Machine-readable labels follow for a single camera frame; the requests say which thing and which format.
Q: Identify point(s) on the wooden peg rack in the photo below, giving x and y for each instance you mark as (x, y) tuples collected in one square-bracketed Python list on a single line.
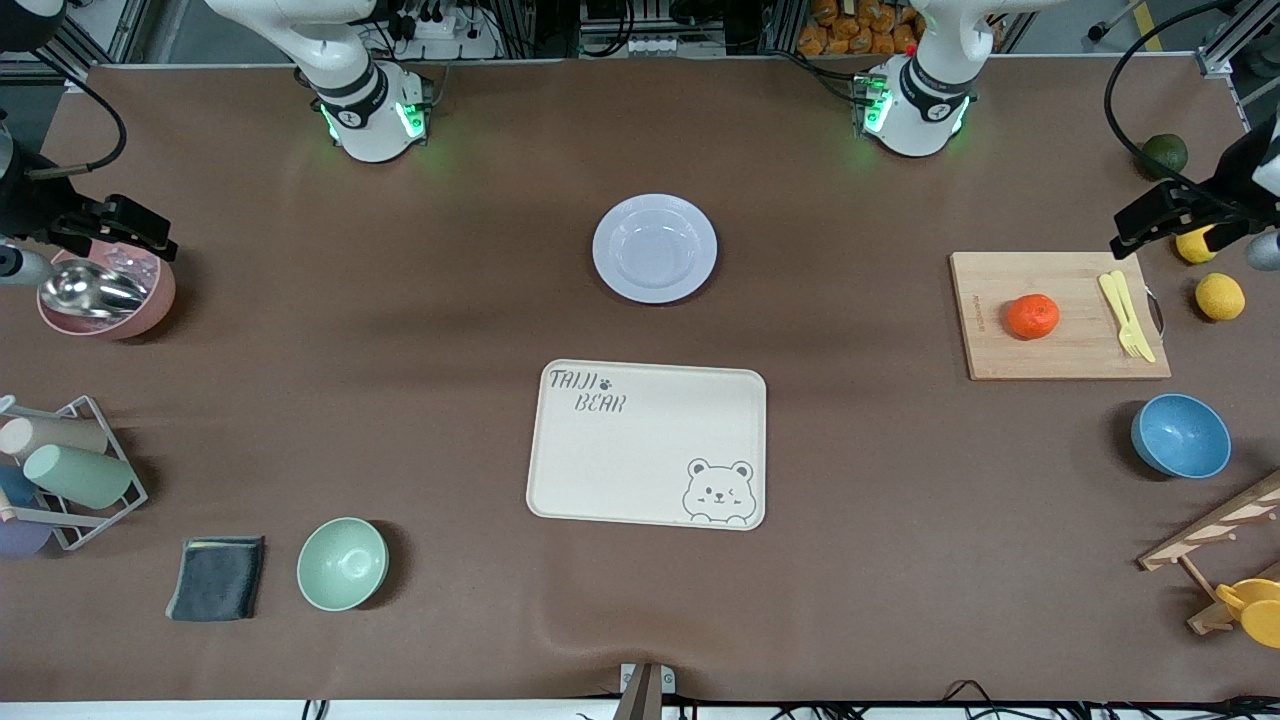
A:
[(1200, 530)]

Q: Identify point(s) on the orange fruit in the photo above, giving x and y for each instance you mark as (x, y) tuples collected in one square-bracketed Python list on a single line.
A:
[(1033, 316)]

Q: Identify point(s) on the blue bowl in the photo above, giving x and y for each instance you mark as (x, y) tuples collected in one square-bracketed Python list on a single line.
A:
[(1180, 435)]

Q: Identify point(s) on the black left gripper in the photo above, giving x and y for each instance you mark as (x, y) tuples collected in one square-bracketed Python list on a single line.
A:
[(1226, 177)]

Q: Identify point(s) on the purple cup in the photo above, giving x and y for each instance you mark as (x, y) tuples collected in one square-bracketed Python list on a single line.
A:
[(20, 538)]

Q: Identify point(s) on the wooden cutting board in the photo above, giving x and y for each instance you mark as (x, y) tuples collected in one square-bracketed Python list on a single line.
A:
[(1060, 355)]

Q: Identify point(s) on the yellow lemon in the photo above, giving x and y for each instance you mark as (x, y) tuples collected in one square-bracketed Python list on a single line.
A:
[(1192, 247), (1220, 297)]

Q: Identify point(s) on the mint green bowl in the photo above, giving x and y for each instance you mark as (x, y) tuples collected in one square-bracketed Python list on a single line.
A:
[(342, 563)]

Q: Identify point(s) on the white power strip with plugs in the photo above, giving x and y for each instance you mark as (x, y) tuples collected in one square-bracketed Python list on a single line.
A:
[(450, 40)]

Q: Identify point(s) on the mint green cup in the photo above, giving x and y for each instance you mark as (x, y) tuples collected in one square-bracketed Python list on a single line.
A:
[(80, 475)]

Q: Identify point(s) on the shiny metal scoop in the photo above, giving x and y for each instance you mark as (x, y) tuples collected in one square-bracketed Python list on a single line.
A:
[(85, 290)]

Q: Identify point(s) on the pink bowl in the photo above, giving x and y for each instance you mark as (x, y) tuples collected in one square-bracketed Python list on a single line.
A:
[(150, 300)]

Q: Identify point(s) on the dark grey folded cloth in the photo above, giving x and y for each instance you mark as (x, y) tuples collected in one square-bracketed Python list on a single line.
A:
[(215, 580)]

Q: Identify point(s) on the pale lavender round plate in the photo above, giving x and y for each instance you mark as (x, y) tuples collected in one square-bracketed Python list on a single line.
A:
[(655, 248)]

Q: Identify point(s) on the blue cup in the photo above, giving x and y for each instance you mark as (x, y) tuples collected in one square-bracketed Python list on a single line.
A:
[(15, 487)]

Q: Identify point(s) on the long white power strip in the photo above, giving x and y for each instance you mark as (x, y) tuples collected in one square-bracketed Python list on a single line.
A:
[(675, 45)]

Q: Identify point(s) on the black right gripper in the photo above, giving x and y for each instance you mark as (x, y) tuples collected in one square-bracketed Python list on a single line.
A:
[(30, 207)]

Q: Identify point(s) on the dark green round fruit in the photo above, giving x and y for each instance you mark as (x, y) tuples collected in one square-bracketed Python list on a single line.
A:
[(1164, 155)]

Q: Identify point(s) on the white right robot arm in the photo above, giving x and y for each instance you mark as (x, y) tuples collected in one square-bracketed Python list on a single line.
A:
[(370, 120)]

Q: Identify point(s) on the yellow mug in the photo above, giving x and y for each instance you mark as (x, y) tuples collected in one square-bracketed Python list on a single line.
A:
[(1260, 610)]

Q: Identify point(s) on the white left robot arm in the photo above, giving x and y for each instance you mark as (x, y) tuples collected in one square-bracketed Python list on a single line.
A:
[(915, 110)]

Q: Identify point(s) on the pile of orange-brown items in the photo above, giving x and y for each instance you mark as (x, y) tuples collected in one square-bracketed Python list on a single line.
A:
[(850, 30)]

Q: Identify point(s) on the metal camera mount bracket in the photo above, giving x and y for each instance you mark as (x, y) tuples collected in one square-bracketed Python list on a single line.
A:
[(640, 700)]

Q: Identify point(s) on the yellow plastic fork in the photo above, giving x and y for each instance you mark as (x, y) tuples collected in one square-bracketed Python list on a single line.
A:
[(1110, 295)]

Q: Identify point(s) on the beige cup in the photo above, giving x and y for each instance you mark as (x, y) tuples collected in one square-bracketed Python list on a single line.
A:
[(50, 437)]

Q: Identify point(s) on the cream tray with bear print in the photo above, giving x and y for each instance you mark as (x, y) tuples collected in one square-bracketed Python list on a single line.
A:
[(640, 450)]

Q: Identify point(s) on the aluminium frame profile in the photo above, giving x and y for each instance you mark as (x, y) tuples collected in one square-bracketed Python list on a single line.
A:
[(1218, 62)]

